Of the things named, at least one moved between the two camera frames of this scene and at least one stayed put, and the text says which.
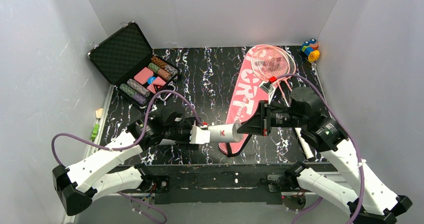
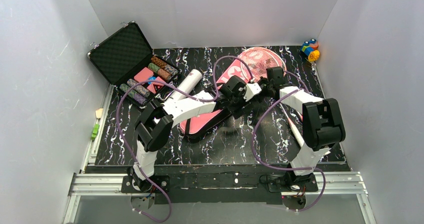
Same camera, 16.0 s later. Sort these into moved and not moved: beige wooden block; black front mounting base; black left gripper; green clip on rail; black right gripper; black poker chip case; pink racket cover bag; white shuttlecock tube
Moved: pink racket cover bag; black right gripper; white shuttlecock tube; black left gripper
Not moved: green clip on rail; black front mounting base; beige wooden block; black poker chip case
